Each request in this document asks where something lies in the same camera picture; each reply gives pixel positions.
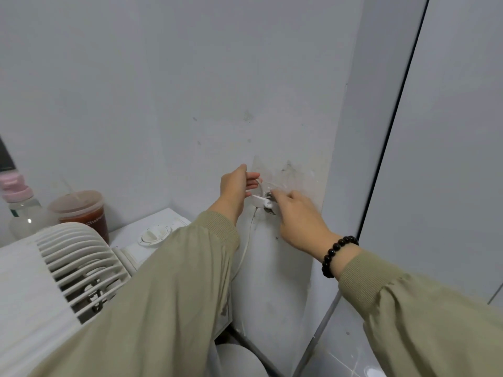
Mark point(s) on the person's right hand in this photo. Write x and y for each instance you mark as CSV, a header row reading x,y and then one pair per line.
x,y
302,223

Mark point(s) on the person's left hand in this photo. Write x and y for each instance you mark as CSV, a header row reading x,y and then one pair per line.
x,y
233,188

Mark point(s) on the white nightstand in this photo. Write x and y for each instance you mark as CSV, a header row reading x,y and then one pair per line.
x,y
125,231

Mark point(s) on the white fan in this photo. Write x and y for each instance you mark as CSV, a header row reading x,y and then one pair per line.
x,y
43,278

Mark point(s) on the person's right forearm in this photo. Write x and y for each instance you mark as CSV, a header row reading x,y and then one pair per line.
x,y
424,321

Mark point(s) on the person's left forearm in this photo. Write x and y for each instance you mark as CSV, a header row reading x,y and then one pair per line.
x,y
137,310

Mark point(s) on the cup of brown drink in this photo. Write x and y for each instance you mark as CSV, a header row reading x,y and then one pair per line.
x,y
84,215

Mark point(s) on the white wardrobe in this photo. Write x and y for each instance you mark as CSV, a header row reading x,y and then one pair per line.
x,y
440,153

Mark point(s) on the clear bottle with pink cap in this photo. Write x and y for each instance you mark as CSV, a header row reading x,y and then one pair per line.
x,y
23,212

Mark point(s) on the white wall hook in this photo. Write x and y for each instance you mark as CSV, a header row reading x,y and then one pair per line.
x,y
259,199

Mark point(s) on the dark wall socket panel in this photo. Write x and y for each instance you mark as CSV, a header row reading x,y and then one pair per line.
x,y
6,157

